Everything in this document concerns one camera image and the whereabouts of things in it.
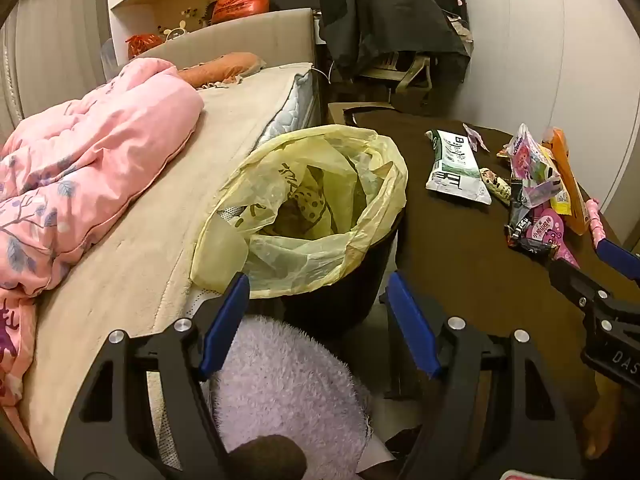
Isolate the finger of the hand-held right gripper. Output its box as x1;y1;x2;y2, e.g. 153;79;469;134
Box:
548;258;612;312
592;237;640;282

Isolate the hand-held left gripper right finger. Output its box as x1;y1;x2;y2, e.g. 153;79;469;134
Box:
385;271;586;480

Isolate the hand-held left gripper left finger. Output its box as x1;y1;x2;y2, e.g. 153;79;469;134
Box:
54;272;251;480

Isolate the dark wrapper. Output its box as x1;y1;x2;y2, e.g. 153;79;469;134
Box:
507;237;561;261

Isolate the pink round candy packet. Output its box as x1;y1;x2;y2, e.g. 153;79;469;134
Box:
530;207;568;253

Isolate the black trash bin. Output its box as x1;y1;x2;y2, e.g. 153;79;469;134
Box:
280;205;406;341

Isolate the orange packet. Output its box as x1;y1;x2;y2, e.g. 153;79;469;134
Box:
542;127;591;237

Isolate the black candy wrapper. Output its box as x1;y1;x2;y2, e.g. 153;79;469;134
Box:
505;180;536;248

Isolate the yellow plastic bag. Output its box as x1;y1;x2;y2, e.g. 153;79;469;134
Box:
190;124;408;300

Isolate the beige cartoon print wrapper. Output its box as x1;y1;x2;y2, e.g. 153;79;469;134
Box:
479;167;513;207

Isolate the pink white snack bag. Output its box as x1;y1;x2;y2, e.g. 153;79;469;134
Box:
497;124;563;208

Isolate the white green packet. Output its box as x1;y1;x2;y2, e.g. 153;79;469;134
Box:
425;129;493;206

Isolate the small pink white wrapper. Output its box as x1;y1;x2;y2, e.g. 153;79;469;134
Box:
462;122;491;153

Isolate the pink caterpillar toy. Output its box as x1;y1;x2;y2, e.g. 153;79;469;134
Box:
586;197;608;248

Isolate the person's foot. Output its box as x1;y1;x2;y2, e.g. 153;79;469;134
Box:
582;375;621;461

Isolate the lilac fluffy cloth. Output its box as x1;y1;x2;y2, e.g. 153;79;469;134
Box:
210;316;373;471

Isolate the bed with beige sheet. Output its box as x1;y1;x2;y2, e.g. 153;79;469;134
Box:
20;62;321;471

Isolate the spotted yellow wrapper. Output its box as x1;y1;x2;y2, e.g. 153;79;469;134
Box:
287;185;333;233

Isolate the pink floral quilt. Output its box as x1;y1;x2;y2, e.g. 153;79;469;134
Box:
0;57;206;441

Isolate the orange pillow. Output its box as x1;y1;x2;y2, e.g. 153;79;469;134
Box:
177;51;267;87

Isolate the beige cloth pile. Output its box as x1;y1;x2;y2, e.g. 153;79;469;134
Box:
445;15;473;43

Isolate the beige padded headboard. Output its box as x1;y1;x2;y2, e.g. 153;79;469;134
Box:
132;7;317;70

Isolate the small orange plastic bag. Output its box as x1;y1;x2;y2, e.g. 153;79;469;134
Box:
126;34;165;60

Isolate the black jacket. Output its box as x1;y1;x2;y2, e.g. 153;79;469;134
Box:
318;0;471;83

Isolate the large orange plastic bag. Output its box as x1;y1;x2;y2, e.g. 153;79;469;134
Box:
210;0;271;25

